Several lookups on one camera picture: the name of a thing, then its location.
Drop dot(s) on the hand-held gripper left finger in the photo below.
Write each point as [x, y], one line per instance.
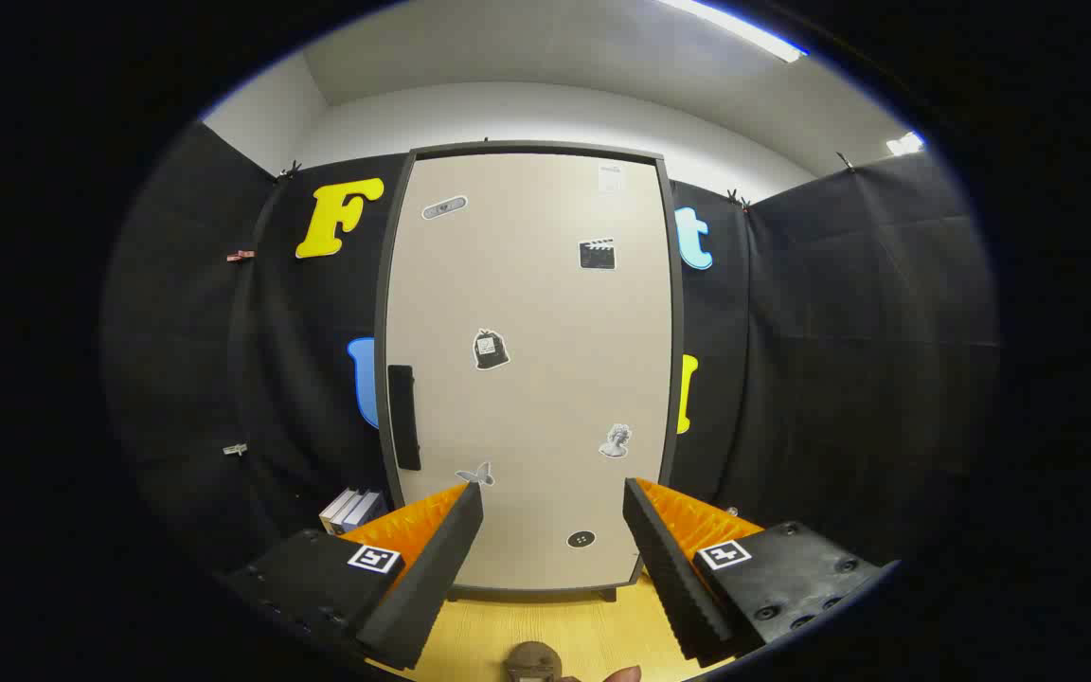
[437, 578]

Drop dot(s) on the small ceiling light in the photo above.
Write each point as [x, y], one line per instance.
[905, 144]

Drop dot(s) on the beige shoe cabinet door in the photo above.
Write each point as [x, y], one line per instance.
[527, 284]

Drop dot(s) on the brown fuzzy shoe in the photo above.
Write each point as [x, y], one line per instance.
[532, 655]

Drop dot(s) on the black clip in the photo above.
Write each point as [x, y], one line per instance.
[846, 161]
[738, 199]
[290, 171]

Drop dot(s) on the long ceiling light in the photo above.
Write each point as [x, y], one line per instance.
[740, 28]

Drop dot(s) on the white book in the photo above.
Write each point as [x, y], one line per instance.
[337, 510]

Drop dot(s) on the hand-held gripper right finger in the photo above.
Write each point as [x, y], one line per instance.
[673, 578]

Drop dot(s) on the silver clip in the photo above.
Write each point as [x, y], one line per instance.
[235, 449]

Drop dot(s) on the black backdrop cloth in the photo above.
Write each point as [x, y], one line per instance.
[839, 332]

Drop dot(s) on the blue book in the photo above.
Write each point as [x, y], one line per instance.
[367, 511]

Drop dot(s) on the grey shoe cabinet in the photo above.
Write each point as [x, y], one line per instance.
[677, 313]

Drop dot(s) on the red clip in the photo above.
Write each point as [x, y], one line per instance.
[241, 256]

